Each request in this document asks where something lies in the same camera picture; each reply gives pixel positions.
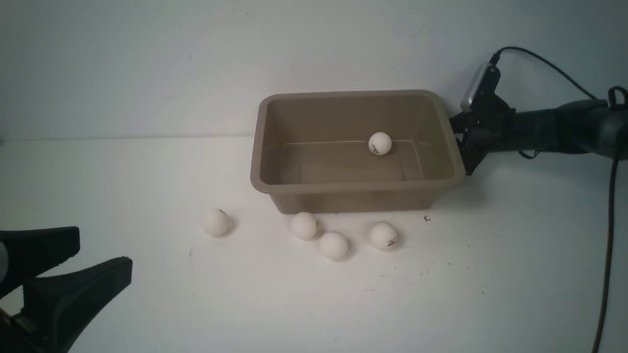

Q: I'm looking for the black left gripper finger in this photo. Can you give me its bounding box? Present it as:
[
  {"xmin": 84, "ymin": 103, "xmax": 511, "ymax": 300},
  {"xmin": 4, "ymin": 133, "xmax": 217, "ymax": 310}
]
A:
[
  {"xmin": 22, "ymin": 257, "xmax": 133, "ymax": 353},
  {"xmin": 0, "ymin": 226, "xmax": 80, "ymax": 298}
]

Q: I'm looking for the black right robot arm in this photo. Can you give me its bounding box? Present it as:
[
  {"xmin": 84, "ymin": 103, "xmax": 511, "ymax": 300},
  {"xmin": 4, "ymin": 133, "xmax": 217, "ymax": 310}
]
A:
[{"xmin": 449, "ymin": 95, "xmax": 627, "ymax": 175}]

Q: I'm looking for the brown plastic storage bin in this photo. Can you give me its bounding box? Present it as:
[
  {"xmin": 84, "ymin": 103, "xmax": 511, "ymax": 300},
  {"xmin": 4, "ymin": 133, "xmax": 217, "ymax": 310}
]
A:
[{"xmin": 250, "ymin": 90, "xmax": 465, "ymax": 214}]

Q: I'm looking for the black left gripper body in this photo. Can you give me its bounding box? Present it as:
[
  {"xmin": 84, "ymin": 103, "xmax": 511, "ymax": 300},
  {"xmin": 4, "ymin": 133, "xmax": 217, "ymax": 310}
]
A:
[{"xmin": 0, "ymin": 308, "xmax": 52, "ymax": 353}]

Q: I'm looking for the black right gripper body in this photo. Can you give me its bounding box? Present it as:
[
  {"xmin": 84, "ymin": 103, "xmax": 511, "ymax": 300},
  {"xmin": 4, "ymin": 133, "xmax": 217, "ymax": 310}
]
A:
[{"xmin": 466, "ymin": 96, "xmax": 516, "ymax": 158}]

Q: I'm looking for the black right camera cable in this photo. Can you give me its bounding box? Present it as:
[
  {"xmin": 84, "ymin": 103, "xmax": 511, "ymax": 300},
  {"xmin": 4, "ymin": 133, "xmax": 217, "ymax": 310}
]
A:
[{"xmin": 489, "ymin": 47, "xmax": 628, "ymax": 353}]

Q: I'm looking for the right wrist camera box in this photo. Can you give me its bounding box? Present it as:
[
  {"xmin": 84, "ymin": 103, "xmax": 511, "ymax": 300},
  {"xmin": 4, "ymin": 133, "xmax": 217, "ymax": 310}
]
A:
[{"xmin": 460, "ymin": 62, "xmax": 501, "ymax": 112}]

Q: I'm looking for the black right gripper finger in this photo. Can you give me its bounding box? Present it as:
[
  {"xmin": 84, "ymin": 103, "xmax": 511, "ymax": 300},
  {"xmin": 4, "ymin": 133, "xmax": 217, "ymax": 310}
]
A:
[
  {"xmin": 457, "ymin": 138, "xmax": 484, "ymax": 175},
  {"xmin": 449, "ymin": 112, "xmax": 473, "ymax": 134}
]

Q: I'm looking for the white ping-pong ball with logo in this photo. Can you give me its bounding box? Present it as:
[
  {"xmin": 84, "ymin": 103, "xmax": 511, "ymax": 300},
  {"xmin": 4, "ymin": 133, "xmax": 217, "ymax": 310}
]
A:
[{"xmin": 368, "ymin": 222, "xmax": 398, "ymax": 251}]

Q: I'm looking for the white ping-pong ball corner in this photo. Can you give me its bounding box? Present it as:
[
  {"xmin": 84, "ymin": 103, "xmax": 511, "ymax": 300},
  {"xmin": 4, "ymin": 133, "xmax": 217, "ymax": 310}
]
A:
[{"xmin": 368, "ymin": 132, "xmax": 393, "ymax": 156}]

